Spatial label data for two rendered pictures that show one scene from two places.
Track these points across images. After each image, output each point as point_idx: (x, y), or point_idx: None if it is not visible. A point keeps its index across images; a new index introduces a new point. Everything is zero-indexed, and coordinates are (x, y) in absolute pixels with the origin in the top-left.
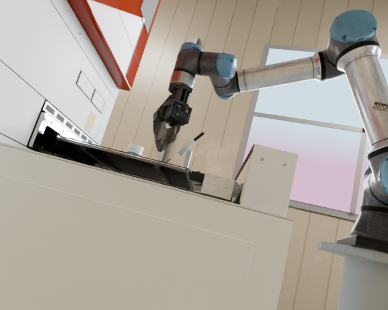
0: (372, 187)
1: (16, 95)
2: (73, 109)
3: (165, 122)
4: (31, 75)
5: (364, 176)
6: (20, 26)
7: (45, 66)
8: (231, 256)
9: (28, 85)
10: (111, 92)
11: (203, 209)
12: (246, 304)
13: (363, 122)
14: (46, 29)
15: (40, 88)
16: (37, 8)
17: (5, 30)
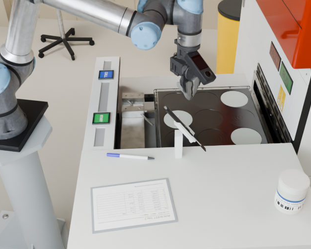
0: (22, 82)
1: (251, 56)
2: (269, 76)
3: (193, 77)
4: (253, 45)
5: (6, 86)
6: (251, 19)
7: (257, 39)
8: None
9: (253, 51)
10: (299, 70)
11: None
12: None
13: (32, 37)
14: (257, 16)
15: (256, 54)
16: (254, 6)
17: (248, 23)
